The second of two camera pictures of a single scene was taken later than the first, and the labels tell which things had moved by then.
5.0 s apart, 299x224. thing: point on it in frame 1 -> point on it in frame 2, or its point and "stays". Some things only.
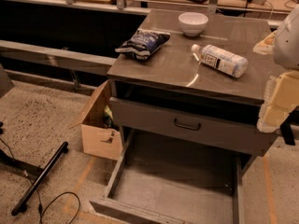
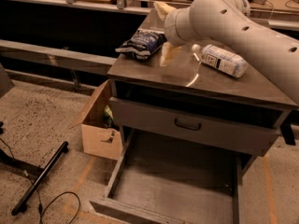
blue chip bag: x=143 y=43 stays
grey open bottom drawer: x=172 y=181 stays
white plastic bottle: x=221 y=60 stays
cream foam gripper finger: x=266 y=46 -> x=177 y=27
